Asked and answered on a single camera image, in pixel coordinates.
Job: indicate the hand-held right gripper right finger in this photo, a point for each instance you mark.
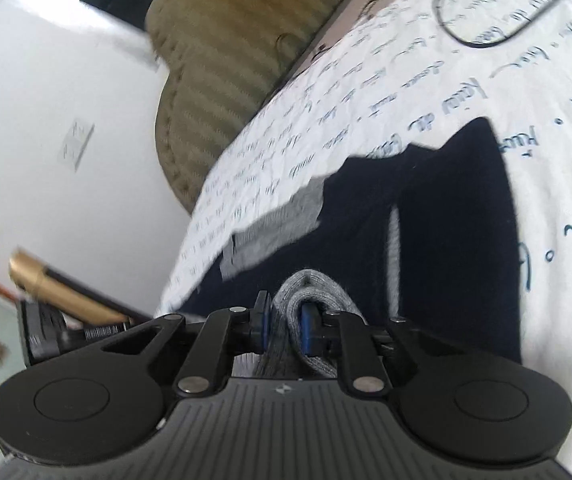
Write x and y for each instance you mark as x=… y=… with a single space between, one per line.
x=308 y=330

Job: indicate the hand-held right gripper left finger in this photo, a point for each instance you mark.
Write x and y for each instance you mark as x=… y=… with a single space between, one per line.
x=262 y=327

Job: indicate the grey sweater with navy sleeves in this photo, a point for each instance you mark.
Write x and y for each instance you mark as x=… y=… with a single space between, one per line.
x=441 y=240

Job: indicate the brown wooden furniture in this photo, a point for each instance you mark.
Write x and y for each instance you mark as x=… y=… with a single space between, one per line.
x=65 y=292

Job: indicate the olive striped headboard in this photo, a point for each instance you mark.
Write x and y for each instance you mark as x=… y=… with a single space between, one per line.
x=225 y=60

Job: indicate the mauve bed sheet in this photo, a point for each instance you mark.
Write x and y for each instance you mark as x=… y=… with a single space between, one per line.
x=336 y=25

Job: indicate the white wall socket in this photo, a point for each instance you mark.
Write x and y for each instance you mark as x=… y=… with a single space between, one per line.
x=76 y=144

